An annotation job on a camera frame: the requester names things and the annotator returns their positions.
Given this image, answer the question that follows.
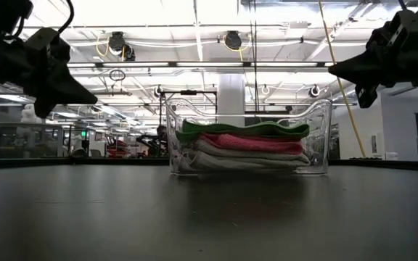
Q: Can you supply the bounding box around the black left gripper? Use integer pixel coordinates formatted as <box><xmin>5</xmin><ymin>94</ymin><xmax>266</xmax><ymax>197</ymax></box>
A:
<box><xmin>0</xmin><ymin>27</ymin><xmax>99</xmax><ymax>119</ymax></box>

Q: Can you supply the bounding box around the white rounded figure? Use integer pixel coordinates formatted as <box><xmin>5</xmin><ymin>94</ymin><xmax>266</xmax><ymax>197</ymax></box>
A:
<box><xmin>20</xmin><ymin>104</ymin><xmax>44</xmax><ymax>124</ymax></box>

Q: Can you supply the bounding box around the black overhead frame rig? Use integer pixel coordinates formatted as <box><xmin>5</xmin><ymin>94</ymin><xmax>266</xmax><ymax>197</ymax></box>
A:
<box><xmin>159</xmin><ymin>89</ymin><xmax>218</xmax><ymax>126</ymax></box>

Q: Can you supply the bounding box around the clear plastic bin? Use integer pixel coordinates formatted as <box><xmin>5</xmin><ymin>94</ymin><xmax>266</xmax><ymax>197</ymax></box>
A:
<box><xmin>164</xmin><ymin>97</ymin><xmax>334</xmax><ymax>176</ymax></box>

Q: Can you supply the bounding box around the pink microfiber towel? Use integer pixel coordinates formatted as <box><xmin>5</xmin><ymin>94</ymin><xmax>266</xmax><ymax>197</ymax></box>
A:
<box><xmin>197</xmin><ymin>133</ymin><xmax>305</xmax><ymax>157</ymax></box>

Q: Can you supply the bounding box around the black looped camera cable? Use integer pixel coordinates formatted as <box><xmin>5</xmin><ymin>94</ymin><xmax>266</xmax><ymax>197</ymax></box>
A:
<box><xmin>4</xmin><ymin>0</ymin><xmax>75</xmax><ymax>41</ymax></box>

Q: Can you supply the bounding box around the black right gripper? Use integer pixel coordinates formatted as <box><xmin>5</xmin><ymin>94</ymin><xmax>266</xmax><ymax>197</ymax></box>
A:
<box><xmin>327</xmin><ymin>9</ymin><xmax>418</xmax><ymax>109</ymax></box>

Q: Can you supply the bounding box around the black coiled cable loop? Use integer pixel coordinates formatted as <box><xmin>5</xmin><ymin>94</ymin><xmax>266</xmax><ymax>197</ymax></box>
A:
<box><xmin>109</xmin><ymin>68</ymin><xmax>126</xmax><ymax>82</ymax></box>

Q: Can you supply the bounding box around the black hanging cable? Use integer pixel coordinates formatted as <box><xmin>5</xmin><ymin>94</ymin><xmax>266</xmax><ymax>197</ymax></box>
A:
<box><xmin>249</xmin><ymin>0</ymin><xmax>259</xmax><ymax>112</ymax></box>

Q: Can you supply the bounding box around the green microfiber towel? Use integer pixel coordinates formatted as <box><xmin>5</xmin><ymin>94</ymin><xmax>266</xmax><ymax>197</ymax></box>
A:
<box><xmin>175</xmin><ymin>120</ymin><xmax>311</xmax><ymax>144</ymax></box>

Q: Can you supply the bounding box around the white round pillar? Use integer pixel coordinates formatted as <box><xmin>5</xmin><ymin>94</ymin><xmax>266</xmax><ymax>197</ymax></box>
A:
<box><xmin>218</xmin><ymin>73</ymin><xmax>246</xmax><ymax>128</ymax></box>

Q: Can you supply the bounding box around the long ceiling light strip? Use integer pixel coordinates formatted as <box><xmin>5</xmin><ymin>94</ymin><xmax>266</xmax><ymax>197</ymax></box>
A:
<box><xmin>67</xmin><ymin>61</ymin><xmax>336</xmax><ymax>69</ymax></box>

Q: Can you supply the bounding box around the grey glass enclosure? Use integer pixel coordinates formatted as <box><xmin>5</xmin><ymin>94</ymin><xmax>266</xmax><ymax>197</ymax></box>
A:
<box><xmin>0</xmin><ymin>122</ymin><xmax>65</xmax><ymax>157</ymax></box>

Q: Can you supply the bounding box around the black ceiling cable reel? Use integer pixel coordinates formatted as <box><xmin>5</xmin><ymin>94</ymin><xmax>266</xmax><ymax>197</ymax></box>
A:
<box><xmin>107</xmin><ymin>30</ymin><xmax>136</xmax><ymax>62</ymax></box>
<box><xmin>223</xmin><ymin>30</ymin><xmax>243</xmax><ymax>51</ymax></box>

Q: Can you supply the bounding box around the black cabinet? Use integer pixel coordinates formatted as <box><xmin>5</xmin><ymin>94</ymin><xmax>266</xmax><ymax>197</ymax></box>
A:
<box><xmin>244</xmin><ymin>110</ymin><xmax>291</xmax><ymax>126</ymax></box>

